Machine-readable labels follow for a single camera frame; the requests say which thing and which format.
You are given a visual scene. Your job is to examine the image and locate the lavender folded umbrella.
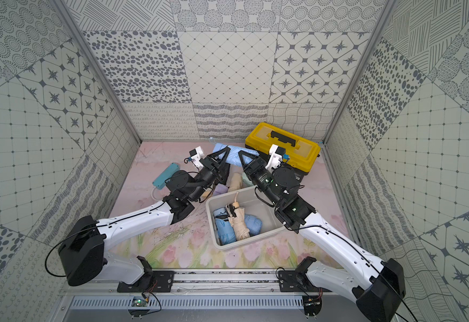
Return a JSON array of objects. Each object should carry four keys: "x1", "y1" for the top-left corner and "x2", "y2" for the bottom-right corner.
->
[{"x1": 213, "y1": 184, "x2": 228, "y2": 197}]

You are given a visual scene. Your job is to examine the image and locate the small light blue umbrella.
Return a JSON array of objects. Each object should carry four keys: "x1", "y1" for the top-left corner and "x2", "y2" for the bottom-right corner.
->
[{"x1": 213, "y1": 143, "x2": 259, "y2": 167}]

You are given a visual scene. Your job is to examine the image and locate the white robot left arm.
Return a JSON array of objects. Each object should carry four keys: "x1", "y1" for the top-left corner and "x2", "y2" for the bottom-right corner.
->
[{"x1": 57, "y1": 147, "x2": 230, "y2": 291}]

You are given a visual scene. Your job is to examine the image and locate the teal power strip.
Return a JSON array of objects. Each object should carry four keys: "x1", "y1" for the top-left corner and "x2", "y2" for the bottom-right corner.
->
[{"x1": 153, "y1": 163, "x2": 180, "y2": 190}]

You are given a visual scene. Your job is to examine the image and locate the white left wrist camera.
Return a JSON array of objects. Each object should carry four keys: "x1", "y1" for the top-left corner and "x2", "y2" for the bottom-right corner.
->
[{"x1": 184, "y1": 146, "x2": 206, "y2": 170}]

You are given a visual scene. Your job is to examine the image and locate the beige umbrella wooden handle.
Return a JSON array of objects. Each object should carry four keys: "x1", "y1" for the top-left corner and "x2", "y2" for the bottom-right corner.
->
[{"x1": 226, "y1": 193, "x2": 250, "y2": 241}]

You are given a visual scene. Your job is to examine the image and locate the yellow black tool box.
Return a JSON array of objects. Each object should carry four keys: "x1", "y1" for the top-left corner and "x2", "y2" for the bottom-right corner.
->
[{"x1": 245, "y1": 122, "x2": 321, "y2": 175}]

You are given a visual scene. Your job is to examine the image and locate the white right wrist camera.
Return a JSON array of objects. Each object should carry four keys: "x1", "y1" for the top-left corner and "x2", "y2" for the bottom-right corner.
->
[{"x1": 265, "y1": 144, "x2": 289, "y2": 170}]

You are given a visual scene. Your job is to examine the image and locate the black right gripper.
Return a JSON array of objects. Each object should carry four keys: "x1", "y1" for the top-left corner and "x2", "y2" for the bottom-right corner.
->
[{"x1": 239, "y1": 150, "x2": 283, "y2": 208}]

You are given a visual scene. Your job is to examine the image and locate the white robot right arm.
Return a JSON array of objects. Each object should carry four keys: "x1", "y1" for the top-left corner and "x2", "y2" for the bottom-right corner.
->
[{"x1": 238, "y1": 151, "x2": 406, "y2": 321}]

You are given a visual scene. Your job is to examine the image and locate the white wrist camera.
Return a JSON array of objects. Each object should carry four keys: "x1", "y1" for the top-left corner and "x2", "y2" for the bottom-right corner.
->
[
  {"x1": 184, "y1": 146, "x2": 206, "y2": 170},
  {"x1": 265, "y1": 144, "x2": 289, "y2": 170}
]

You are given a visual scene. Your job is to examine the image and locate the aluminium rail with mounts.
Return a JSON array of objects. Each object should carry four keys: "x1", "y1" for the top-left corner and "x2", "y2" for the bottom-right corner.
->
[{"x1": 68, "y1": 263, "x2": 364, "y2": 318}]

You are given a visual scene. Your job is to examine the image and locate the white plastic storage box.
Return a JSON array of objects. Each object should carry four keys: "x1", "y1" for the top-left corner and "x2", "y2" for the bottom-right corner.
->
[{"x1": 206, "y1": 187, "x2": 285, "y2": 251}]

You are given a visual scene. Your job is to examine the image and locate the beige umbrella right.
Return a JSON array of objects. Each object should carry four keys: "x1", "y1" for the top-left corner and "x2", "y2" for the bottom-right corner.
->
[{"x1": 228, "y1": 173, "x2": 242, "y2": 192}]

